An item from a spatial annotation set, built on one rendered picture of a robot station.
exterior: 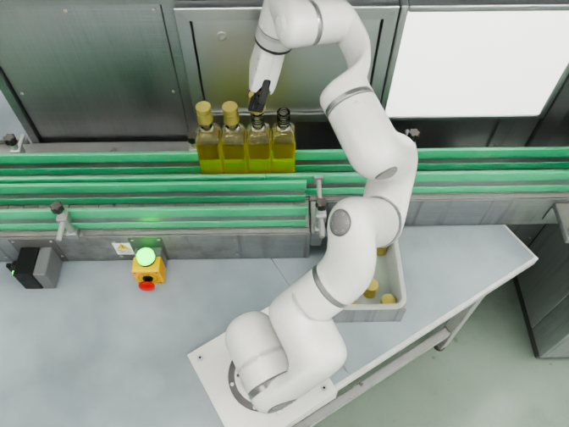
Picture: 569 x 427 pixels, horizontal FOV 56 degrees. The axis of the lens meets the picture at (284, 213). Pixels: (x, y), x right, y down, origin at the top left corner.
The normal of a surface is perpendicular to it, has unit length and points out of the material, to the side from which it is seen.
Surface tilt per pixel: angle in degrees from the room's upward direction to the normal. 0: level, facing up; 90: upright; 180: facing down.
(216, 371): 5
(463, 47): 90
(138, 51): 91
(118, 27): 90
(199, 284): 0
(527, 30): 90
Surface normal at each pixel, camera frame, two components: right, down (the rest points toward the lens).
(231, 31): 0.02, 0.84
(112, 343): 0.00, -0.55
